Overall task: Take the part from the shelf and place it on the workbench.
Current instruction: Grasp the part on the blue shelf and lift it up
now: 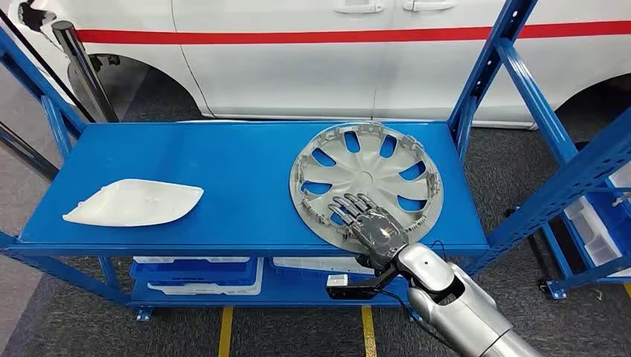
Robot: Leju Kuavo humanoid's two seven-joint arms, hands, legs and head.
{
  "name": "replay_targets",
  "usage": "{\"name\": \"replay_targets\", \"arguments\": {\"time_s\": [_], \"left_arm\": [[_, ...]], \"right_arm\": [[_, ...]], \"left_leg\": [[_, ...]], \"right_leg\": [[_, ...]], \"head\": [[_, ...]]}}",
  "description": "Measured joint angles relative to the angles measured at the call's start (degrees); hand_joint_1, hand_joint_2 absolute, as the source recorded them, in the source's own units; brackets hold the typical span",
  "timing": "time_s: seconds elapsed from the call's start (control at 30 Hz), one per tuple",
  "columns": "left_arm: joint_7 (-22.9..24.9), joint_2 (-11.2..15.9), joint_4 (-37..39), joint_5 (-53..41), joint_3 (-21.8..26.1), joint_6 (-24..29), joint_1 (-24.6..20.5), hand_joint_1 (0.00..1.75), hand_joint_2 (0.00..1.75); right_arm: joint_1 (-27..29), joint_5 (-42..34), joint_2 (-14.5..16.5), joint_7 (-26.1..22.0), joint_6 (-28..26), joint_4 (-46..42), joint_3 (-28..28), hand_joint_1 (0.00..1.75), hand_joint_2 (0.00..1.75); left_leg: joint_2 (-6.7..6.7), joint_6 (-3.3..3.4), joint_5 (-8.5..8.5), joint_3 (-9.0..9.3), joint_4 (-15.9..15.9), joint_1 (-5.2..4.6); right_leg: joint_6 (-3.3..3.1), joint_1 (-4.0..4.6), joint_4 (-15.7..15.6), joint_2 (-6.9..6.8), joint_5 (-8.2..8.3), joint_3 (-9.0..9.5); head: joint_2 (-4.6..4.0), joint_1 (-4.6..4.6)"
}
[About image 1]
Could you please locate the black barrier post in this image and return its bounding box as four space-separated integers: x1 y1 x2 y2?
51 20 119 123

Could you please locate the blue rack with bins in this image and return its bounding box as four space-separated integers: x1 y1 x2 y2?
539 164 631 300

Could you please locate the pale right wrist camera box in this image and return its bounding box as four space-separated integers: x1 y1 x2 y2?
325 274 382 300

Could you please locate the white plastic lamp cover part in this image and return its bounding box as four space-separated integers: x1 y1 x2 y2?
63 178 205 228

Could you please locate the blue plastic tray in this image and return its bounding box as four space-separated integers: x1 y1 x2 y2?
129 260 257 289

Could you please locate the black barrier bar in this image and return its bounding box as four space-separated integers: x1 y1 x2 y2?
0 121 60 181

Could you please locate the white car with red stripe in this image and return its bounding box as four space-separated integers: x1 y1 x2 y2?
7 0 631 130

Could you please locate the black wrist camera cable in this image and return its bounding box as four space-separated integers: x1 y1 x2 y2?
375 287 420 327

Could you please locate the grey plastic wheel cover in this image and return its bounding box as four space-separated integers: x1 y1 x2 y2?
289 122 444 254

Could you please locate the white plastic tray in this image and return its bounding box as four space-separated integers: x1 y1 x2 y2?
132 256 265 297

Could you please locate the blue metal shelf rack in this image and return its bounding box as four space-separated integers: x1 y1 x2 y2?
0 0 631 324

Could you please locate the white plastic storage bin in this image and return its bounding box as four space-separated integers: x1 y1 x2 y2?
564 196 623 268
609 162 631 203

